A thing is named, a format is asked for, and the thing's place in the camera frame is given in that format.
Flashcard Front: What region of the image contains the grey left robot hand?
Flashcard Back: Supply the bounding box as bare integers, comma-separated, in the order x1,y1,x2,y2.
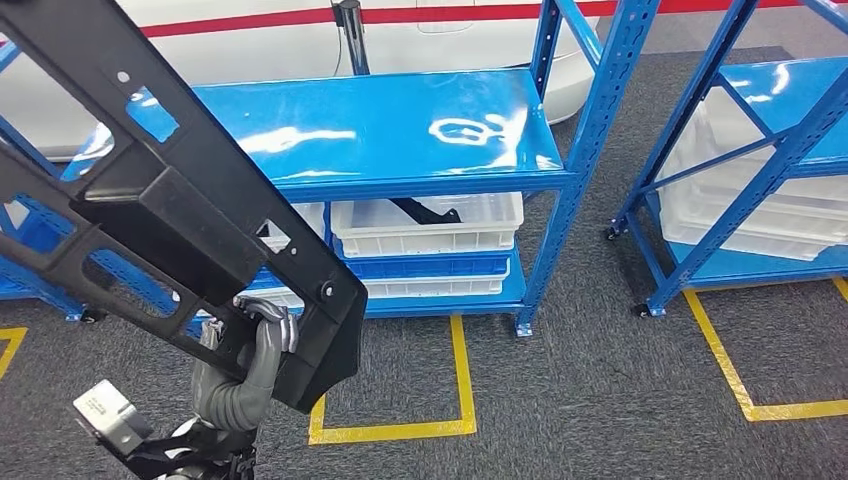
198,295,301,399

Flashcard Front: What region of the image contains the large black plastic frame part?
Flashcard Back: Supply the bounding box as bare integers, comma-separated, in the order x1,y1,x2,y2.
0,0,370,415

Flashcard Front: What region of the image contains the blue metal shelf rack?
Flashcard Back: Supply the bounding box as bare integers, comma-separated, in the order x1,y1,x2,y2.
604,0,848,321
0,0,664,339

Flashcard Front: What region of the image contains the white plastic bin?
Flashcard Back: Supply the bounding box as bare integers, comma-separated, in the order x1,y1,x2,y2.
662,86,848,207
235,256,513,311
657,178,848,263
329,192,526,260

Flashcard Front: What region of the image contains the blue plastic bin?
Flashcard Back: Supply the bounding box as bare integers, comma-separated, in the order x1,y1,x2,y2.
334,246,516,282

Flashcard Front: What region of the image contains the white car with red stripe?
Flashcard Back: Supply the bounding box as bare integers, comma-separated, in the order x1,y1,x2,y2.
0,0,823,160

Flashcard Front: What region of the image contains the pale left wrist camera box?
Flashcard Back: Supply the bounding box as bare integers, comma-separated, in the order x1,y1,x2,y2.
71,378,156,458

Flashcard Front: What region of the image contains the black bracket part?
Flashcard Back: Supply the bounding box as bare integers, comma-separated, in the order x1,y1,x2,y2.
389,197,464,227

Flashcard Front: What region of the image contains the chrome stanchion post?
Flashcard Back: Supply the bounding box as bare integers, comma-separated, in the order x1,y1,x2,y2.
329,0,372,76

